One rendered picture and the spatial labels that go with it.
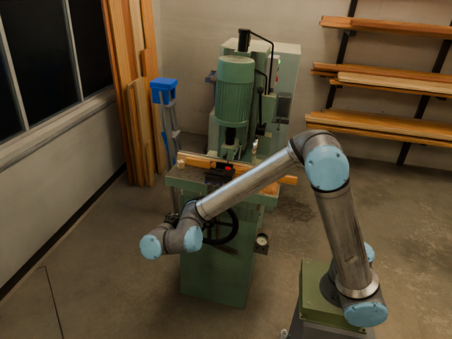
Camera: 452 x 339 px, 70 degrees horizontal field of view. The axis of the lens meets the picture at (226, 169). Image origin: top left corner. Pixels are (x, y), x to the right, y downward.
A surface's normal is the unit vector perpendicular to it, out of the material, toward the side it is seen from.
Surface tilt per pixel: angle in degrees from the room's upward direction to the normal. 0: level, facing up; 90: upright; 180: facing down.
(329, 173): 84
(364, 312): 95
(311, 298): 1
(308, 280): 1
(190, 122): 90
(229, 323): 0
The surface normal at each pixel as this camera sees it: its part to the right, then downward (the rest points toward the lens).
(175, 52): -0.19, 0.48
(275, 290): 0.07, -0.86
